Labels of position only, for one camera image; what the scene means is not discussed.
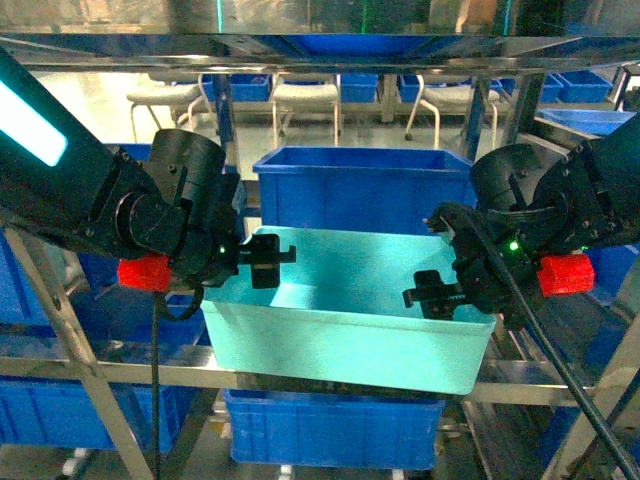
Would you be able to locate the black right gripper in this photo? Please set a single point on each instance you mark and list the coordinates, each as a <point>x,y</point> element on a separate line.
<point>493,270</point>

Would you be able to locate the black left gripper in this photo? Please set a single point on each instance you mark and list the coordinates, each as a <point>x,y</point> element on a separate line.
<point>211,251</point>

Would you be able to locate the light turquoise plastic bin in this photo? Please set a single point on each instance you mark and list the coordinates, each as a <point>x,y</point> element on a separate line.
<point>339,315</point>

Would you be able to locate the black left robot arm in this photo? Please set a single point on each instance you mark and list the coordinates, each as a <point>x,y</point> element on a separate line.
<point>172,217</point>

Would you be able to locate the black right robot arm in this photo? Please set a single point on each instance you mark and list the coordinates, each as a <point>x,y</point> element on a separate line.
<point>526,238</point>

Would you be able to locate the blue bin lower shelf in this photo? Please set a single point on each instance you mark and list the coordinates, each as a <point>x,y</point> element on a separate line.
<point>342,431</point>

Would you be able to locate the red block left wrist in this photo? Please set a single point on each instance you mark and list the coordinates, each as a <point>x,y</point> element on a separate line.
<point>150,273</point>

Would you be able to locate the red block wrist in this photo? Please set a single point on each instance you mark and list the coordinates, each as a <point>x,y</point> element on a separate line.
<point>150,273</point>
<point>565,275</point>

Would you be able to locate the blue bin behind turquoise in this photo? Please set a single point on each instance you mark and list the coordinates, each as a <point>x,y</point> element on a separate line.
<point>382,190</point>

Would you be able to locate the red block right wrist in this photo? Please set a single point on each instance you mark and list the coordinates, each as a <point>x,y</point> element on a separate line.
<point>565,275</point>

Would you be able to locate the grey office chair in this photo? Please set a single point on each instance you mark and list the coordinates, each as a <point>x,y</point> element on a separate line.
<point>291,92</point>

